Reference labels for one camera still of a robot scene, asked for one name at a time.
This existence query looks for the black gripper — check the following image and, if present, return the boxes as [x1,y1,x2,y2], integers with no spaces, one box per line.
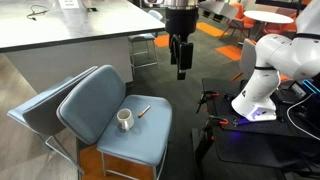
[165,6,200,81]

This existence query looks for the orange white marker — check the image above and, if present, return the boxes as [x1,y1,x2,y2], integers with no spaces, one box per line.
[137,105,152,119]

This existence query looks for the white ceramic mug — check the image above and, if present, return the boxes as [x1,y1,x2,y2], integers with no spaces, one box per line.
[116,107,135,132]

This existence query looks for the light blue bar stool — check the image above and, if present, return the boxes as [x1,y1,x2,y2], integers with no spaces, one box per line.
[127,9,165,73]

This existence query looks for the black orange clamp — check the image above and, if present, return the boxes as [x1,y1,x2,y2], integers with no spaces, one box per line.
[195,90,221,115]
[208,114,230,127]

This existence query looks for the orange lounge chair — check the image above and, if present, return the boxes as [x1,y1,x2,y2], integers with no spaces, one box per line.
[262,12,298,36]
[219,2,257,44]

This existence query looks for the blue padded chair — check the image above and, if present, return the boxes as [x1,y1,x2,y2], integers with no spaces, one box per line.
[56,64,173,180]
[7,65,99,175]

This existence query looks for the white round table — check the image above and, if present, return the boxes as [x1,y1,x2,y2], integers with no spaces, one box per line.
[243,9,295,42]

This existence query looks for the grey counter table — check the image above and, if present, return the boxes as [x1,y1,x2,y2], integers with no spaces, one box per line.
[0,0,167,95]

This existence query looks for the black robot cart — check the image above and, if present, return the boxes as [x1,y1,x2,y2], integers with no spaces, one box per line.
[191,77,320,180]

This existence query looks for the white paper sign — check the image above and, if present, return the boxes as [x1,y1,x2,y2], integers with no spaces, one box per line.
[58,0,81,10]

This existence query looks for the black control box blue lights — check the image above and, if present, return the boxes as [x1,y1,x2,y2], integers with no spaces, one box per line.
[287,78,320,105]

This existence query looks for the white cable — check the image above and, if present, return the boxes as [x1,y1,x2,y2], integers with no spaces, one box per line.
[286,92,320,142]

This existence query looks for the black cable on counter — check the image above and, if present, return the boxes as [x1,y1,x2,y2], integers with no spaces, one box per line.
[26,4,51,21]

